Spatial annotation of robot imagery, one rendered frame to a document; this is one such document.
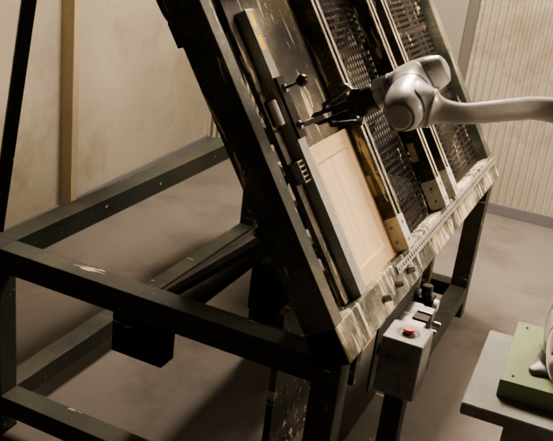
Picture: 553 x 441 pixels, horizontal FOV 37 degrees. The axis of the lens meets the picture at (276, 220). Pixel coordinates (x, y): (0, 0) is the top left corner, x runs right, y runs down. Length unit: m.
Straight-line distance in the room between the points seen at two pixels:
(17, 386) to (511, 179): 4.01
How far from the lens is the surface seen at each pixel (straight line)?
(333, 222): 2.60
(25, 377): 3.44
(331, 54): 2.93
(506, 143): 6.19
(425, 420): 3.75
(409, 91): 2.13
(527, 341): 2.76
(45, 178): 5.16
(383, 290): 2.77
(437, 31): 4.31
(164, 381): 3.74
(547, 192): 6.24
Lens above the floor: 2.07
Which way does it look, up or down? 22 degrees down
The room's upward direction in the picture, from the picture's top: 7 degrees clockwise
